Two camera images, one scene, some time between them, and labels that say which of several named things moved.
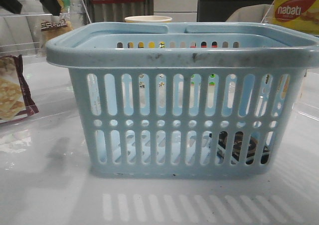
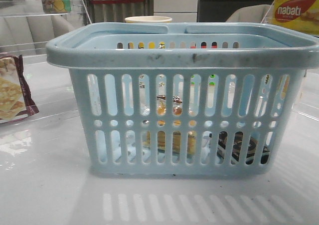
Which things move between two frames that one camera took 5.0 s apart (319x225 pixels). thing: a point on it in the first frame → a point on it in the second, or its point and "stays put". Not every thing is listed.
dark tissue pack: [252, 148] stays put
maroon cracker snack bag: [16, 100] stays put
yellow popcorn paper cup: [148, 19] stays put
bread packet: [50, 29] → [177, 110]
